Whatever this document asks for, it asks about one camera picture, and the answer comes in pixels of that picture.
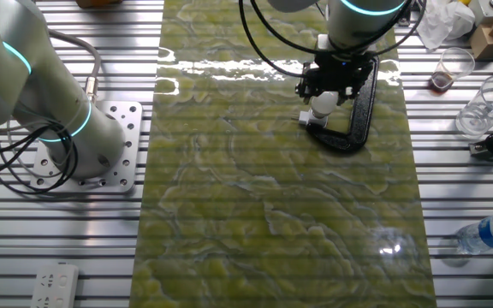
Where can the water bottle with blue cap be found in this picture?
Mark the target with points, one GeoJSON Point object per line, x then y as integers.
{"type": "Point", "coordinates": [490, 233]}

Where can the green marble pattern mat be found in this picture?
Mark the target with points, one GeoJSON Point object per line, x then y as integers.
{"type": "Point", "coordinates": [251, 192]}

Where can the plastic cup with brown liquid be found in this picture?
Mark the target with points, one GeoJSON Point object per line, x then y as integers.
{"type": "Point", "coordinates": [441, 81]}

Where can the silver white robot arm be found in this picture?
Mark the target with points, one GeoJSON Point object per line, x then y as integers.
{"type": "Point", "coordinates": [24, 85]}

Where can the white light bulb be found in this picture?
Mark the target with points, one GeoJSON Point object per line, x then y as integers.
{"type": "Point", "coordinates": [324, 104]}

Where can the black C-clamp with steel screw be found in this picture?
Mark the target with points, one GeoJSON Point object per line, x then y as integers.
{"type": "Point", "coordinates": [364, 111]}

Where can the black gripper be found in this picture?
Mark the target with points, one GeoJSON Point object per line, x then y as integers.
{"type": "Point", "coordinates": [340, 70]}

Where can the grey emergency stop box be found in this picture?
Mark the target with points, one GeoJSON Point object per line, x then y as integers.
{"type": "Point", "coordinates": [484, 13]}

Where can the small cardboard box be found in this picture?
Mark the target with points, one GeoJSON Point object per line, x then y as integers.
{"type": "Point", "coordinates": [486, 45]}

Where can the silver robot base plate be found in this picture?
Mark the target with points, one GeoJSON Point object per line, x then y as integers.
{"type": "Point", "coordinates": [126, 128]}

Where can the white power strip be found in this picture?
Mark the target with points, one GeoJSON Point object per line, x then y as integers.
{"type": "Point", "coordinates": [54, 284]}

